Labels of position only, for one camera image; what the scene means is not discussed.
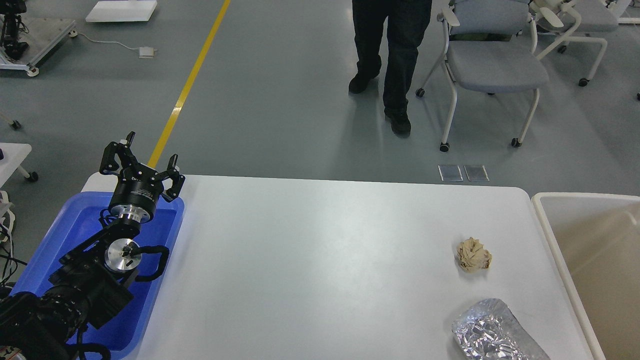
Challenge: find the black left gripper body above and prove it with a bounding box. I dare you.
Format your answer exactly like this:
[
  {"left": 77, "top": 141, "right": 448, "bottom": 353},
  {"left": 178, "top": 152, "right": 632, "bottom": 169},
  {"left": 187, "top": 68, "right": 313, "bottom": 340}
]
[{"left": 109, "top": 167, "right": 164, "bottom": 223}]

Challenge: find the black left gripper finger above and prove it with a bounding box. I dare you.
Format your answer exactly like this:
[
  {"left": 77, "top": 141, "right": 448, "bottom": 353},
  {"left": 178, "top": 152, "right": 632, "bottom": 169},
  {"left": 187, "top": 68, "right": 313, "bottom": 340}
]
[
  {"left": 150, "top": 153, "right": 186, "bottom": 203},
  {"left": 99, "top": 132, "right": 140, "bottom": 177}
]

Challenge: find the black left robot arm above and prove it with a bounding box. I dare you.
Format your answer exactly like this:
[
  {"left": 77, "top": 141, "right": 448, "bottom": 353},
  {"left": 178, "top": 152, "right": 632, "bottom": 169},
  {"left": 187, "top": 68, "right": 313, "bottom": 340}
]
[{"left": 1, "top": 131, "right": 186, "bottom": 360}]

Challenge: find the blue plastic bin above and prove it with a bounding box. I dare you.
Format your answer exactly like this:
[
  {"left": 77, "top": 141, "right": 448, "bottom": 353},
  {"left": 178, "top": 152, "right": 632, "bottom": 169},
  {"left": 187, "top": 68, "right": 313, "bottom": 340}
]
[{"left": 11, "top": 191, "right": 185, "bottom": 360}]

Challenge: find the white side table with castor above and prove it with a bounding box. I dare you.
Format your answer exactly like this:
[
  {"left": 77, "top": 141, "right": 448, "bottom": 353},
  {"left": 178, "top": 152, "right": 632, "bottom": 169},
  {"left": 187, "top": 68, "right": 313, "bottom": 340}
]
[{"left": 0, "top": 142, "right": 39, "bottom": 187}]

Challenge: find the metal cart with equipment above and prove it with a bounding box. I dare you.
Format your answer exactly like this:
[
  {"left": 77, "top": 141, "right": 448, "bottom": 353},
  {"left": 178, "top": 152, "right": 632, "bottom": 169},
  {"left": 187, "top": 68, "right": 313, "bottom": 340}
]
[{"left": 0, "top": 0, "right": 78, "bottom": 77}]

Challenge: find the white flat board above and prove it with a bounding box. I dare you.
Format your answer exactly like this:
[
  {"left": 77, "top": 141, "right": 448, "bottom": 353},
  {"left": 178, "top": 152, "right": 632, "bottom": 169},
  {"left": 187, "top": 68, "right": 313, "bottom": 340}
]
[{"left": 85, "top": 0, "right": 158, "bottom": 23}]

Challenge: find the left metal floor plate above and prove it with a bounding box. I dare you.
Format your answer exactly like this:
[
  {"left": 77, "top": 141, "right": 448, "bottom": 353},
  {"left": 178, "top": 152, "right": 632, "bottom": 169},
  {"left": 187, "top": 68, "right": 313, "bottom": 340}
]
[{"left": 438, "top": 164, "right": 464, "bottom": 182}]

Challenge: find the metal floor plate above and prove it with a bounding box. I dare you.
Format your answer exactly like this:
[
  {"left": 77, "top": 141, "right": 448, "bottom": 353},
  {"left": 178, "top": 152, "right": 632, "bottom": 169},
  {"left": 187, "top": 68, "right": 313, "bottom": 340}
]
[
  {"left": 438, "top": 164, "right": 464, "bottom": 182},
  {"left": 464, "top": 165, "right": 490, "bottom": 182}
]

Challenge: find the person in dark clothes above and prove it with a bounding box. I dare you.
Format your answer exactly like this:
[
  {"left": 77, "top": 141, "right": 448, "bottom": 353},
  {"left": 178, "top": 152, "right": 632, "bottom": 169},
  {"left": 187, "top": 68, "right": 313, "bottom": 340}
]
[{"left": 348, "top": 0, "right": 433, "bottom": 137}]

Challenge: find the right metal floor plate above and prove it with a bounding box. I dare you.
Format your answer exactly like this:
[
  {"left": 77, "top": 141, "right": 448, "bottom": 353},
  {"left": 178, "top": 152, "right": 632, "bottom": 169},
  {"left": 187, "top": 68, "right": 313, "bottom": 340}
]
[{"left": 464, "top": 165, "right": 490, "bottom": 182}]

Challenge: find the crumpled brown paper ball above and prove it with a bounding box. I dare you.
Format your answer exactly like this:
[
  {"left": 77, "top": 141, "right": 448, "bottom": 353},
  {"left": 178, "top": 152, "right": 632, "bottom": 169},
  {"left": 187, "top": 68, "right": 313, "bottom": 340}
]
[{"left": 455, "top": 237, "right": 493, "bottom": 274}]

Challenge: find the crumpled aluminium foil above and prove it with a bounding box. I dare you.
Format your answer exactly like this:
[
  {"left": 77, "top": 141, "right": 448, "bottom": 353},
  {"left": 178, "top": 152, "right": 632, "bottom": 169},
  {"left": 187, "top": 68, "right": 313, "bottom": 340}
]
[{"left": 451, "top": 298, "right": 550, "bottom": 360}]

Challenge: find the beige plastic bin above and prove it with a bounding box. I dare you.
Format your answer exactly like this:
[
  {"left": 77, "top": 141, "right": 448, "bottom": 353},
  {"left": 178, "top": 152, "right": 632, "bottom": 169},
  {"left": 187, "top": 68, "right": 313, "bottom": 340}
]
[{"left": 531, "top": 192, "right": 640, "bottom": 360}]

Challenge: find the white power adapter with cable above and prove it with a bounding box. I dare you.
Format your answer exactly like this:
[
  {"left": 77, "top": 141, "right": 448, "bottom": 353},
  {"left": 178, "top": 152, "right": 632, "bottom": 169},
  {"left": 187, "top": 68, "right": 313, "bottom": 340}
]
[{"left": 67, "top": 30, "right": 157, "bottom": 59}]

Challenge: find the grey chair with white frame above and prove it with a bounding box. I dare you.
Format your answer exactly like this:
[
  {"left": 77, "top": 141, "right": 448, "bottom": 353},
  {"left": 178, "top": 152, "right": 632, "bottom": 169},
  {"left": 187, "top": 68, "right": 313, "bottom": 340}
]
[{"left": 434, "top": 0, "right": 549, "bottom": 153}]

